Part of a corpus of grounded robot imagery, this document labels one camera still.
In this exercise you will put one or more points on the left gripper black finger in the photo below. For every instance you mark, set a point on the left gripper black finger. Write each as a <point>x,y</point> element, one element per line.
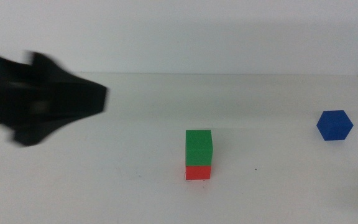
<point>73,99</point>

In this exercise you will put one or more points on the green cube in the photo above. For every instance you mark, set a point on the green cube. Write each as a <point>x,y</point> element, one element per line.
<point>199,147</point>

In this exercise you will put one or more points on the red cube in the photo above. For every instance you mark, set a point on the red cube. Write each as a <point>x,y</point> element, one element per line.
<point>198,172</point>

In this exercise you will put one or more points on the blue cube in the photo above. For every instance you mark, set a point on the blue cube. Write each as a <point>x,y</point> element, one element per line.
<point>334,125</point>

